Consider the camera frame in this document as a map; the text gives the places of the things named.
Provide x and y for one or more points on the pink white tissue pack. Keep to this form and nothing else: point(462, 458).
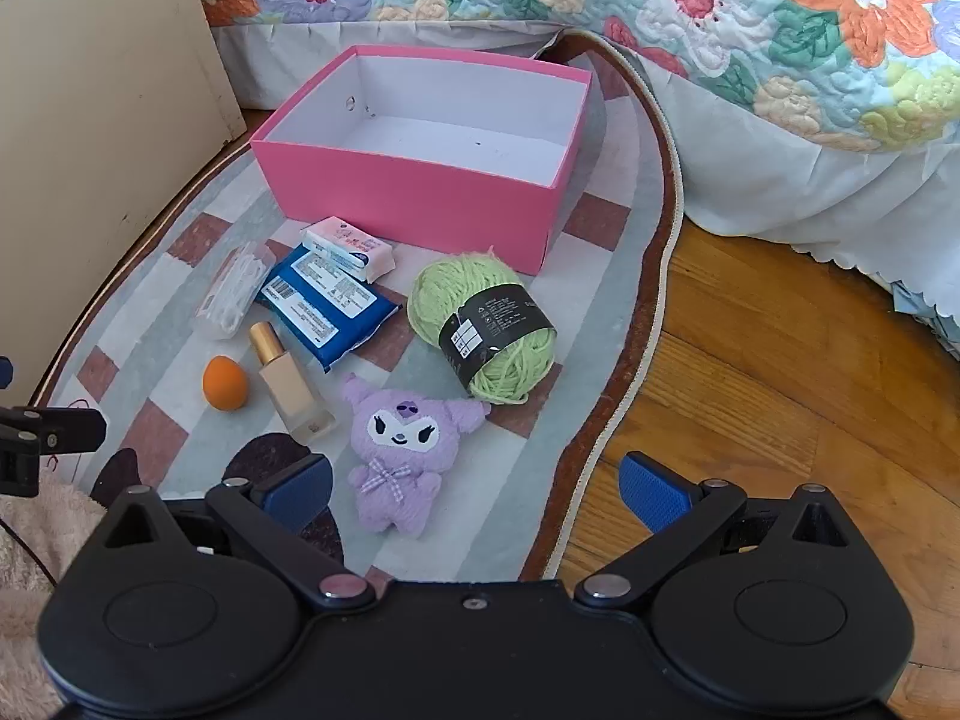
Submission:
point(349, 240)

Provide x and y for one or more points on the orange makeup sponge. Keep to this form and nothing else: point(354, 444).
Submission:
point(223, 384)

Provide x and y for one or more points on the cotton swab box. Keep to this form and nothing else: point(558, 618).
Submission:
point(232, 289)

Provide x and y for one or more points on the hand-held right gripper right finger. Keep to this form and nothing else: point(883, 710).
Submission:
point(652, 495)

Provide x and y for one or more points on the striped checkered rug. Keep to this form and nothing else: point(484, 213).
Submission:
point(592, 315)

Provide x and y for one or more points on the blue wet wipes pack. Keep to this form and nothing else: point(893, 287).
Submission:
point(330, 307)

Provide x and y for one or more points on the green yarn ball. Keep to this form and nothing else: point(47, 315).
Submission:
point(465, 292)

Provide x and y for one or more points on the grey blue fabric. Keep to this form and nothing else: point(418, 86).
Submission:
point(930, 315)

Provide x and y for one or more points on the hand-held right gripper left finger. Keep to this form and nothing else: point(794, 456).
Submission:
point(296, 491)

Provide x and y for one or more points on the white bed skirt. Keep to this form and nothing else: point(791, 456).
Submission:
point(750, 165)

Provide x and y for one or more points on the purple plush toy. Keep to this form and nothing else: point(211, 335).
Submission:
point(397, 450)

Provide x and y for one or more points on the pink cardboard box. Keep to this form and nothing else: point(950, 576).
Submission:
point(420, 195)

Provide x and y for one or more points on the foundation bottle with gold cap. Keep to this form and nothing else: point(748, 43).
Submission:
point(292, 390)

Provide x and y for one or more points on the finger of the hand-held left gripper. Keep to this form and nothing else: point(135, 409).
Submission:
point(4, 373)
point(60, 431)

